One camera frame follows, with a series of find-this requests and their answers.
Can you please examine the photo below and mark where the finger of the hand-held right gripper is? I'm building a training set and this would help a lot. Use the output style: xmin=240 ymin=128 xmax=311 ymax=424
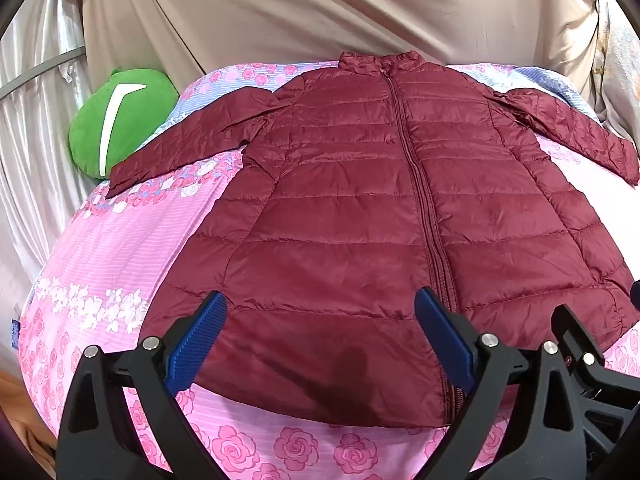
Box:
xmin=550 ymin=304 xmax=608 ymax=401

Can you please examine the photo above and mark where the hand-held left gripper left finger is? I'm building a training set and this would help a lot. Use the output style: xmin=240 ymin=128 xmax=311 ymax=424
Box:
xmin=55 ymin=290 xmax=229 ymax=480

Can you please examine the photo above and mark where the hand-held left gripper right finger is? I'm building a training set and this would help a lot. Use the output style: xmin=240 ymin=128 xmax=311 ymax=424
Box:
xmin=414 ymin=287 xmax=588 ymax=480

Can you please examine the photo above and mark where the maroon quilted puffer jacket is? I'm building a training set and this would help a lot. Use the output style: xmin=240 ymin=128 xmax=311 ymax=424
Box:
xmin=106 ymin=50 xmax=640 ymax=429

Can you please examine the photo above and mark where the pink floral bed sheet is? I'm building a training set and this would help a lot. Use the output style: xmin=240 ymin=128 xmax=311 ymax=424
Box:
xmin=10 ymin=60 xmax=640 ymax=480

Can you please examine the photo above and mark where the green plush pillow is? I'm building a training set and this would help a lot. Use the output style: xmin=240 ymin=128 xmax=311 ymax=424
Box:
xmin=69 ymin=67 xmax=179 ymax=179

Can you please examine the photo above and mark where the pale floral curtain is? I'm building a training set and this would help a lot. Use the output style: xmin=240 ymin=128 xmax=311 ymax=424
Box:
xmin=590 ymin=0 xmax=640 ymax=148

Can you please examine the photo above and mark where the silver satin curtain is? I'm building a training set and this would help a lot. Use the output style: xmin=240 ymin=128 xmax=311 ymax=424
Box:
xmin=0 ymin=0 xmax=108 ymax=376

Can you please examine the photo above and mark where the grey metal rod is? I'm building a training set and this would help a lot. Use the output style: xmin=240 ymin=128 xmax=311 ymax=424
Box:
xmin=0 ymin=46 xmax=87 ymax=98

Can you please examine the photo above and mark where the beige cloth backdrop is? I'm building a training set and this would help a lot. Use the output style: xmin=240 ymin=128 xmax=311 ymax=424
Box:
xmin=80 ymin=0 xmax=608 ymax=93

